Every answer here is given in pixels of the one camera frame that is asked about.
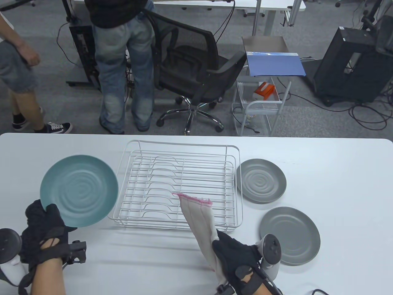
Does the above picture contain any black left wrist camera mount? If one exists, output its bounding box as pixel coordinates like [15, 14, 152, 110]
[63, 241, 87, 269]

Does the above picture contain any white background desk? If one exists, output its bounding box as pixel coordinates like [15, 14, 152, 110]
[71, 0, 306, 36]

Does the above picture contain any white pink-edged dish cloth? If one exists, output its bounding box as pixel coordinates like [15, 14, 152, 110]
[173, 192, 229, 286]

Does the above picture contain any black equipment case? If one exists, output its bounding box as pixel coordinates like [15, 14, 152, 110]
[313, 15, 393, 107]

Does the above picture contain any grey rippled plate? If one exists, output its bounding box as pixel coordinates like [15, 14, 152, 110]
[236, 159, 287, 204]

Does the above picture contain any orange box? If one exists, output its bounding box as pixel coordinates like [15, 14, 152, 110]
[253, 82, 275, 100]

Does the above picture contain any hand controller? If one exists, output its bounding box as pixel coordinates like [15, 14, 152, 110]
[255, 234, 282, 278]
[0, 228, 26, 286]

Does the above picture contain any teal plate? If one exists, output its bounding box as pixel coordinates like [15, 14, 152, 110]
[40, 155, 119, 228]

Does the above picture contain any right hand controller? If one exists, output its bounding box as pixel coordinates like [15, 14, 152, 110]
[255, 234, 282, 278]

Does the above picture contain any person's left forearm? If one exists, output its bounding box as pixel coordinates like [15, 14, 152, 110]
[29, 258, 66, 295]

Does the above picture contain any grey metal trolley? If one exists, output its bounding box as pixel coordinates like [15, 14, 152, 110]
[232, 36, 292, 137]

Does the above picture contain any white wire dish rack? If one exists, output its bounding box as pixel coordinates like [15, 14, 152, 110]
[107, 140, 243, 234]

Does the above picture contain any blue folder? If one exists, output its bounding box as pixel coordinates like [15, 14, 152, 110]
[246, 52, 306, 77]

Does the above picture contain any person's left hand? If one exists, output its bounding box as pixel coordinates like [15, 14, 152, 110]
[20, 199, 77, 271]

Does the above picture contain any black mesh office chair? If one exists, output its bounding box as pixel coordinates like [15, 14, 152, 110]
[144, 9, 247, 136]

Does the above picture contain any person's right hand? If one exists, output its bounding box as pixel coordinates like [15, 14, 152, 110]
[212, 231, 270, 295]

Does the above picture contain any left hand controller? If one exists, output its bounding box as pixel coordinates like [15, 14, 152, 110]
[0, 228, 26, 286]

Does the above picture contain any grey smooth plate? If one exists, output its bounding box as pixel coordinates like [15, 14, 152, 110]
[259, 206, 321, 266]

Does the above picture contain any black floor cable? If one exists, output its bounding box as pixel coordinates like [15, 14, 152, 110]
[348, 103, 393, 131]

